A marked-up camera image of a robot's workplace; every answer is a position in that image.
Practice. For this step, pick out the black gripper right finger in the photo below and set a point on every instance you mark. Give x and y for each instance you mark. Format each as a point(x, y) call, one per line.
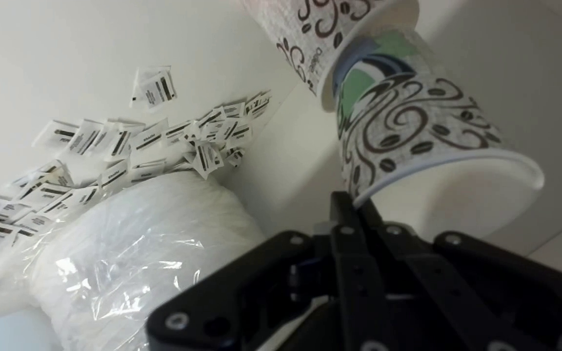
point(476, 293)

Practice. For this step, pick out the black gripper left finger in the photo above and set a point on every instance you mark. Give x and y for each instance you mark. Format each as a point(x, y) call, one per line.
point(351, 273)

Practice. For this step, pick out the patterned paper coffee cup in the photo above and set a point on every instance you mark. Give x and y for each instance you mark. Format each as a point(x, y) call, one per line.
point(417, 129)
point(320, 32)

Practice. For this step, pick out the clear bag of white lids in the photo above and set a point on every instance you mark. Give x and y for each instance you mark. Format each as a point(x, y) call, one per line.
point(130, 260)

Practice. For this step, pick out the pile of small paper packets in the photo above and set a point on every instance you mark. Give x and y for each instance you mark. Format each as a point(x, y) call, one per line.
point(117, 149)

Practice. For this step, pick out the single small paper packet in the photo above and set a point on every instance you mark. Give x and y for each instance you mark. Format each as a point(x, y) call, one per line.
point(156, 88)

